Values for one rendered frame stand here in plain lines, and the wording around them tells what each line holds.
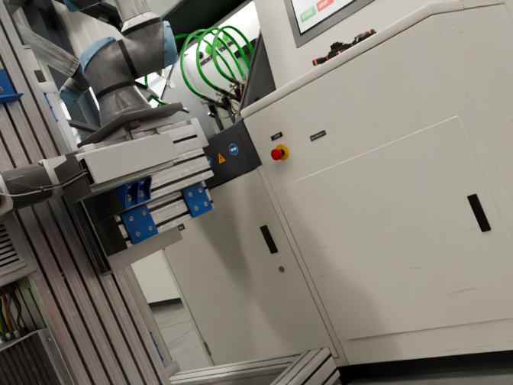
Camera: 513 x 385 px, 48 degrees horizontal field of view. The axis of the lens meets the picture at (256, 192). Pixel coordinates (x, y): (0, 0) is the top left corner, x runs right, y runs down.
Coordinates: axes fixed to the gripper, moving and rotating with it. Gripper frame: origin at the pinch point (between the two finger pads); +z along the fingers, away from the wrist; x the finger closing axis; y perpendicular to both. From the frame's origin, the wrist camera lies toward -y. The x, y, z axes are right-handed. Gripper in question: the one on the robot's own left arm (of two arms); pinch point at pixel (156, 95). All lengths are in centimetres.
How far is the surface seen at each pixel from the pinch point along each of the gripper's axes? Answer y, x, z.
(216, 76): -28.8, -25.2, 14.9
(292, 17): -27, 42, 41
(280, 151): 21, 47, 53
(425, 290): 47, 55, 106
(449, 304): 49, 58, 112
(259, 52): -16.9, 31.0, 33.8
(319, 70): 2, 67, 55
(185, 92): -19.5, -32.5, 3.7
